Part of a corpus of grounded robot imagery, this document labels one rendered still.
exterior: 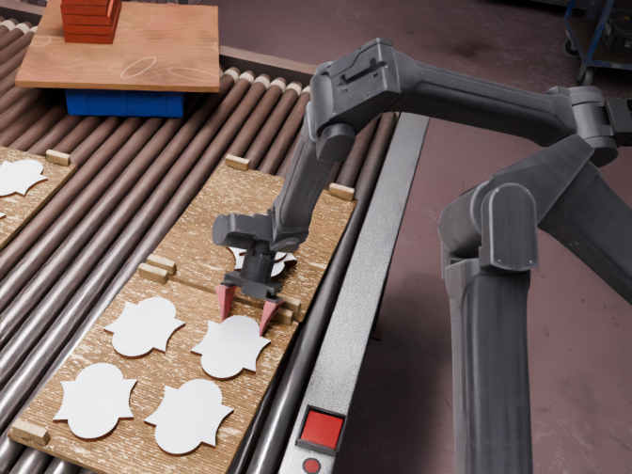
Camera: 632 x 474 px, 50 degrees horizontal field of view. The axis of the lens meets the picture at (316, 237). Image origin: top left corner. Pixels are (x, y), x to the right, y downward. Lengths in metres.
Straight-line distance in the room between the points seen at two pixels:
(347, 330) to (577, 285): 1.84
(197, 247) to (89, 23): 0.79
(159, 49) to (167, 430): 1.15
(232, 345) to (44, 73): 0.94
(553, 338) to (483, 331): 2.25
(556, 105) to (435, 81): 0.21
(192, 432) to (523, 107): 0.71
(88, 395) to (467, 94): 0.77
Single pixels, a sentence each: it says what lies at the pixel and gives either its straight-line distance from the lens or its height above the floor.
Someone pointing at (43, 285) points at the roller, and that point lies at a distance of 1.47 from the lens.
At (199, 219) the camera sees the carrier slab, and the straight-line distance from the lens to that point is 1.54.
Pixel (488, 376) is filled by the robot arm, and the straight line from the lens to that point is 0.57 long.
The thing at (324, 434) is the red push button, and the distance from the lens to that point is 1.20.
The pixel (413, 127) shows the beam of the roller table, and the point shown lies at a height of 0.91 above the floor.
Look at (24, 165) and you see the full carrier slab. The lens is 1.74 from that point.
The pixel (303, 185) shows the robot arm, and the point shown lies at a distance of 1.03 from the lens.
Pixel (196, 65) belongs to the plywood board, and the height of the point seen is 1.04.
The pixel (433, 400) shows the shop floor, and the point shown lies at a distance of 2.46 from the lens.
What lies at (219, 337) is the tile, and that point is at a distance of 1.28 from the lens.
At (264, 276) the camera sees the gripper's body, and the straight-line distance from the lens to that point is 1.26.
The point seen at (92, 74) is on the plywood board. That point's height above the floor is 1.04.
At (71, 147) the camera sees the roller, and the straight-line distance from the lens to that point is 1.84.
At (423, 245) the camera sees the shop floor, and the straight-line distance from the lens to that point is 3.00.
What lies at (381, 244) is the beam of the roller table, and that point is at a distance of 1.56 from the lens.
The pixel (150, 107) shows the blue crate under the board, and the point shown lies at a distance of 1.90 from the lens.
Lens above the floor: 1.93
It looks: 41 degrees down
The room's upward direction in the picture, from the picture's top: 7 degrees clockwise
